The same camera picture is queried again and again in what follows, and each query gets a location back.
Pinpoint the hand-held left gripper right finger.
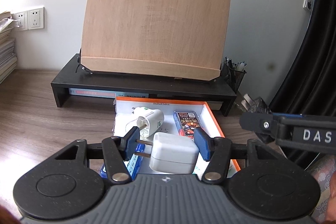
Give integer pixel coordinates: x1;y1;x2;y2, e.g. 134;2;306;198
194;127;289;184

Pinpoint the white mosquito repellent plug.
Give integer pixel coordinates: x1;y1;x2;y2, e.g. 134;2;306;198
125;106;164;138

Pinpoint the white charger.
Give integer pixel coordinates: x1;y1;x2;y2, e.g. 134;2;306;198
136;132;199;174

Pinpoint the black charger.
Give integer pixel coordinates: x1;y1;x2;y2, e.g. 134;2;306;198
243;94;276;144

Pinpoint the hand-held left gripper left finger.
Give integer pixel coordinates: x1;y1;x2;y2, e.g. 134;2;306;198
54;126;141;184

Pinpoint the pile of loose papers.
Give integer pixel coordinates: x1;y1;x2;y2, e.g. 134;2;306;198
0;11;16;30

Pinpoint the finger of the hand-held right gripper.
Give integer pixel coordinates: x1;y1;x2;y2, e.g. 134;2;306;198
273;113;306;118
239;111;282;141

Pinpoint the white cardboard box with orange rim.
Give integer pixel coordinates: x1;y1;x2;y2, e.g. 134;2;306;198
112;97;241;178

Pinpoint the blue plastic box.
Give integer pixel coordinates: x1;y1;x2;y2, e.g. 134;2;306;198
100;144;146;178

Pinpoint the black monitor riser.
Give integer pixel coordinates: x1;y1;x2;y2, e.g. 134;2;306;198
51;53;237;117

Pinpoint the patterned cloth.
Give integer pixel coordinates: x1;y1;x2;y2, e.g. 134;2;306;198
306;154;336;214

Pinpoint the wooden book stand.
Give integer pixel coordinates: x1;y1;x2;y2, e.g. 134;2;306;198
80;0;232;81

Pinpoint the black mesh pen holder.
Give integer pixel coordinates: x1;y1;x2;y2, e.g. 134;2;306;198
220;56;248;94

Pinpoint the white wall socket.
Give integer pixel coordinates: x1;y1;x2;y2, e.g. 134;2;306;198
12;11;28;31
27;7;45;30

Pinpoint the red playing card box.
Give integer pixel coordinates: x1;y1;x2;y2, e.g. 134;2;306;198
173;111;202;137

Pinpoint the stack of books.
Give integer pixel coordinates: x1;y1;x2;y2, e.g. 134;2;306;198
0;11;17;84

